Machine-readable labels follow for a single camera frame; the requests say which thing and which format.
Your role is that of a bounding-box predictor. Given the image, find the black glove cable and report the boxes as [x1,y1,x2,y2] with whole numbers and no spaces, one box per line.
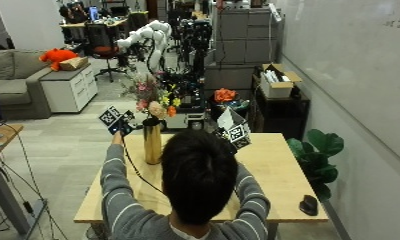
[118,132,166,195]

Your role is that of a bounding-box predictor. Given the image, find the wooden office desk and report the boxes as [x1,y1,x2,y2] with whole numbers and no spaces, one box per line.
[58,17,130,30]

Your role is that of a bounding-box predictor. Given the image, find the person's right hand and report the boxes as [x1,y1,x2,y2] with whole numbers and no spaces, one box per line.
[212,127,237,150]

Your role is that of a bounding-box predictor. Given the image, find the orange flower bunch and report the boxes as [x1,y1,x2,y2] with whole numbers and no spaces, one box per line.
[213,87,239,104]

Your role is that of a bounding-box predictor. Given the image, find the white whiteboard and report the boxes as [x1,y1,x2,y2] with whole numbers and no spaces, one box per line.
[277,0,400,169]

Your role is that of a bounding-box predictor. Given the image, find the brown paper bag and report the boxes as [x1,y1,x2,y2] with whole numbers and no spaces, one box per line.
[57,56,89,72]

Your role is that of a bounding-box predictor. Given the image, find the black robot rig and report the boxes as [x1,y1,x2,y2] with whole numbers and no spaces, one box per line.
[158,19,215,132]

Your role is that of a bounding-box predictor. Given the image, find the person's left hand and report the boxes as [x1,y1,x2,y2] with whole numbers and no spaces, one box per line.
[106,114,136,136]

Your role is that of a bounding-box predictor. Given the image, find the mixed flower bouquet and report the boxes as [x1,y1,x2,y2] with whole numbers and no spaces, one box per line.
[121,72,184,121]

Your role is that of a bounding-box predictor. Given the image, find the orange plush toy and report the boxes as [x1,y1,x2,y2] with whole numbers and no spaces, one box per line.
[37,47,80,72]

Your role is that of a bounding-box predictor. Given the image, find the blue computer monitor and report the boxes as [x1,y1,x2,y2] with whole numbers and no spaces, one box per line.
[86,5,100,22]

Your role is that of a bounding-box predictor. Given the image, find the grey sofa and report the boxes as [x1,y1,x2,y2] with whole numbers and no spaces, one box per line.
[0,48,54,121]

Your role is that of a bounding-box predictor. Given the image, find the black shelf cabinet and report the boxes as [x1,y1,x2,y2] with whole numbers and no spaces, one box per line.
[247,74,311,141]

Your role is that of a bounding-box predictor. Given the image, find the the person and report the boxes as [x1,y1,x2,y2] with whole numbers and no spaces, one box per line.
[98,129,271,240]

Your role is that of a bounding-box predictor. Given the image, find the gold metal vase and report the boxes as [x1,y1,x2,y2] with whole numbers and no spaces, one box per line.
[141,117,164,166]

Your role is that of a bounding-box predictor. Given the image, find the open cardboard box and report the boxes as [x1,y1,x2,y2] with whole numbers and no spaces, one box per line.
[257,62,303,100]

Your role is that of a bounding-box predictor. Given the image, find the black floor cable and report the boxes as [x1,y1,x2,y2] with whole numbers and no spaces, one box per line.
[0,123,70,240]

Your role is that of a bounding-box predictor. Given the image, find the grey filing cabinets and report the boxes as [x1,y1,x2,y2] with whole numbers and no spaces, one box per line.
[202,7,285,98]

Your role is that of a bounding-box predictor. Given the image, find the white drawer cabinet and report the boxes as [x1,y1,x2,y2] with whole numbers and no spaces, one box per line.
[38,64,100,114]

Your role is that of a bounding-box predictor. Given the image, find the black bin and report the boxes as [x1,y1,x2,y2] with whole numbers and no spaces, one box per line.
[206,95,253,124]

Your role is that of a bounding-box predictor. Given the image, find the black computer mouse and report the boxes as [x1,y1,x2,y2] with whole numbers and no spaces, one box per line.
[297,194,319,217]

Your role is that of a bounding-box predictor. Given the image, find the wooden side desk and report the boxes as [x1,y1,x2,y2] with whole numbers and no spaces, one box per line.
[0,123,48,236]

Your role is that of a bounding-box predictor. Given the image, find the green leafy potted plant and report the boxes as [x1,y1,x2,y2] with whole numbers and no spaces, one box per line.
[285,128,346,203]

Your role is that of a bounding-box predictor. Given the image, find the black office chair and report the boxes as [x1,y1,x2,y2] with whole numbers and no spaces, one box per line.
[82,22,130,84]

